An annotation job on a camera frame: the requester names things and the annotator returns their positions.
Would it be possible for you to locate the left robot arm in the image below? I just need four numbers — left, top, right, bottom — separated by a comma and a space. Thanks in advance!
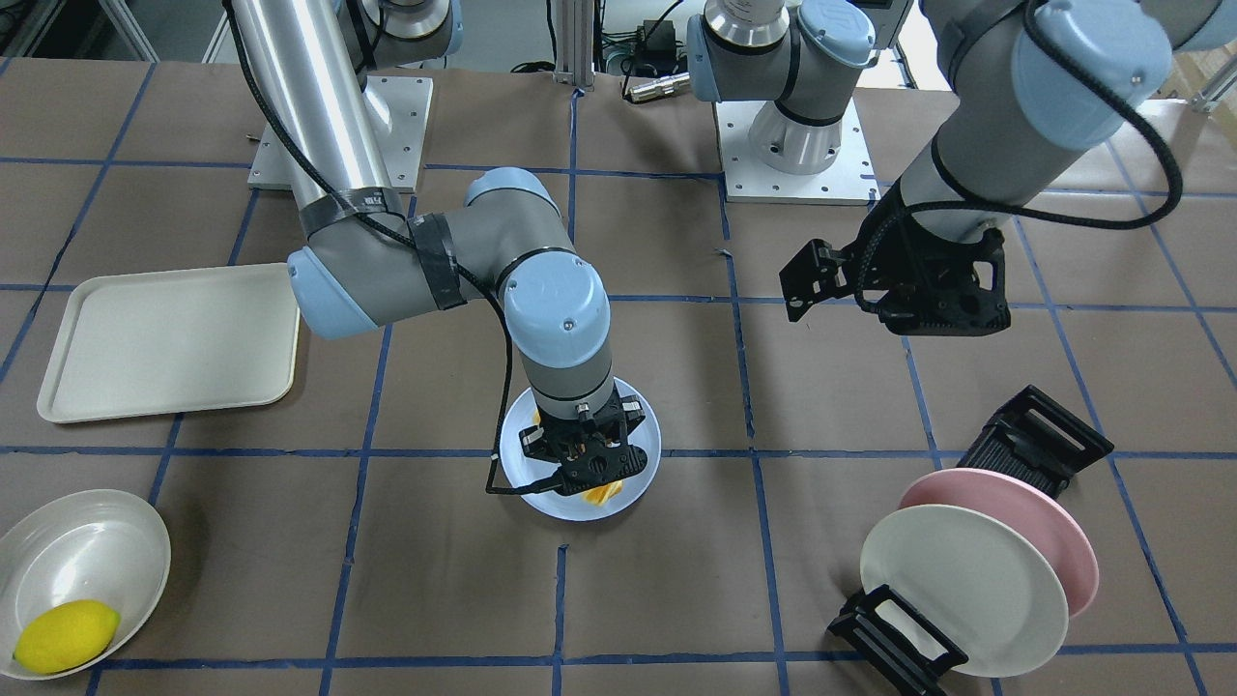
687, 1, 1235, 336

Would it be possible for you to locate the blue plate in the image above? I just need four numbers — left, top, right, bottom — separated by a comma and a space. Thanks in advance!
500, 378, 662, 523

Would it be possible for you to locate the cream plate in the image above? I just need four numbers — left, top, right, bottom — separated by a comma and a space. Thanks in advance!
860, 504, 1069, 677

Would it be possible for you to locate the black power adapter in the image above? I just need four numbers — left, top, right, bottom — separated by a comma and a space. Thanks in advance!
637, 19, 677, 59

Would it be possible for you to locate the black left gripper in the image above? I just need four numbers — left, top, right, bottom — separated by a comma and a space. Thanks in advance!
779, 198, 1011, 336

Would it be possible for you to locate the striped orange bread roll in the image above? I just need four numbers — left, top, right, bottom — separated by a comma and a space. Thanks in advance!
580, 480, 623, 507

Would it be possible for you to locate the silver cable connector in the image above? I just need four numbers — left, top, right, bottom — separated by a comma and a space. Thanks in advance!
622, 73, 691, 104

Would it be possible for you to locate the white round plate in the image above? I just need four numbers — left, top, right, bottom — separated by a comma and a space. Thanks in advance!
1, 490, 172, 682

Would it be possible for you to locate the black dish rack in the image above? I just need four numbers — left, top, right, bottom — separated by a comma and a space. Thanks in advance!
829, 384, 1113, 695

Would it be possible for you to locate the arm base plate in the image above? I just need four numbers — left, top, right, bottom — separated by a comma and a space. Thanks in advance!
714, 101, 880, 206
247, 75, 433, 194

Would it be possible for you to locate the aluminium frame post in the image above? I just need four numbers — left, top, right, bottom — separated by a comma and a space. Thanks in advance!
550, 0, 596, 91

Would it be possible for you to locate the pink plate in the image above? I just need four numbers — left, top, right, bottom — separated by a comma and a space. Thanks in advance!
898, 467, 1101, 618

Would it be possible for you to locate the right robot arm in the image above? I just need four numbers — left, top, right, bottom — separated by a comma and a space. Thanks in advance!
221, 1, 649, 494

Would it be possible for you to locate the yellow lemon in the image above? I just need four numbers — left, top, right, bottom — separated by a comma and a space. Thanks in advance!
14, 600, 121, 677

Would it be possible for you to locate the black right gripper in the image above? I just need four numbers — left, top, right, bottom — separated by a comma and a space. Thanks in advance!
520, 393, 648, 494

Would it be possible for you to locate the white rectangular tray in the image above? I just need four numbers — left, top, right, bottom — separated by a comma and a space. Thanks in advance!
36, 263, 301, 423

